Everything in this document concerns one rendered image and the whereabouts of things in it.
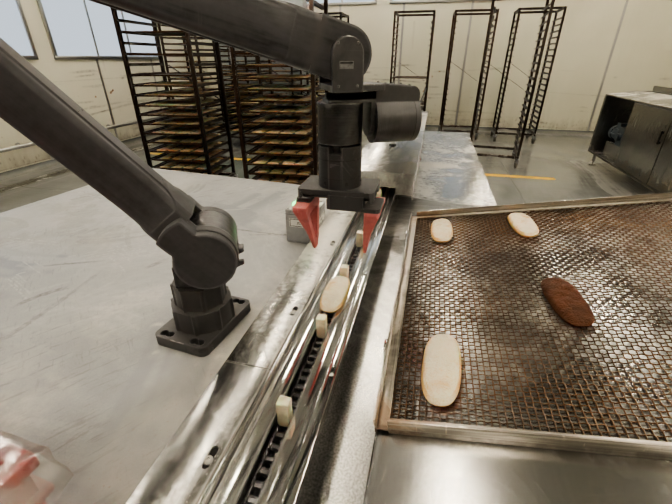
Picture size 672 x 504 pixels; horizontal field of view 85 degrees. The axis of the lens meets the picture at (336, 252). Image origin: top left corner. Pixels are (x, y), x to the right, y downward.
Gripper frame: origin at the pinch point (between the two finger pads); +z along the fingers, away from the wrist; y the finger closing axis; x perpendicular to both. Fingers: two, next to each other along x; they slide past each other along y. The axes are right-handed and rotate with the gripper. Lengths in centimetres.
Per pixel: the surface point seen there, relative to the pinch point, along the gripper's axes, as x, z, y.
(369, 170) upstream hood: -45.5, 1.5, 2.8
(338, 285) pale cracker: 0.1, 7.2, 0.2
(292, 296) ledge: 4.9, 7.0, 6.1
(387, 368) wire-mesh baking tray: 18.8, 4.2, -9.4
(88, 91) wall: -399, 14, 439
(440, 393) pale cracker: 22.3, 2.7, -14.5
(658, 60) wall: -699, -15, -346
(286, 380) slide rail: 19.3, 8.2, 1.8
